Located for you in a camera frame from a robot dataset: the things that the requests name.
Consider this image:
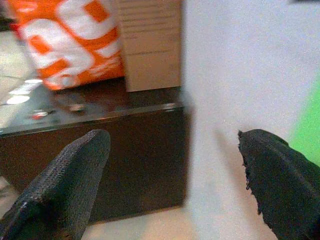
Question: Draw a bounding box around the beige cardboard box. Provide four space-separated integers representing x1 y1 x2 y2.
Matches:
116 0 182 93

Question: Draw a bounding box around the dark brown glossy cabinet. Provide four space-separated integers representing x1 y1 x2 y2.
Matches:
0 76 192 224

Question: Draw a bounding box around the green wall panel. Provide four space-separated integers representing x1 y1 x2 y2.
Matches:
288 74 320 165

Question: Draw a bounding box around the small red white object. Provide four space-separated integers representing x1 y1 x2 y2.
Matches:
30 111 50 120

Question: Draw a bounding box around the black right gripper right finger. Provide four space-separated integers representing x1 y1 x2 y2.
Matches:
237 128 320 240

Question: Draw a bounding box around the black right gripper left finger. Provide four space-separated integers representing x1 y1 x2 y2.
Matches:
0 129 112 240

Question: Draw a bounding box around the orange and white bag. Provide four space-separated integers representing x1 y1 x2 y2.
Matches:
6 0 126 91

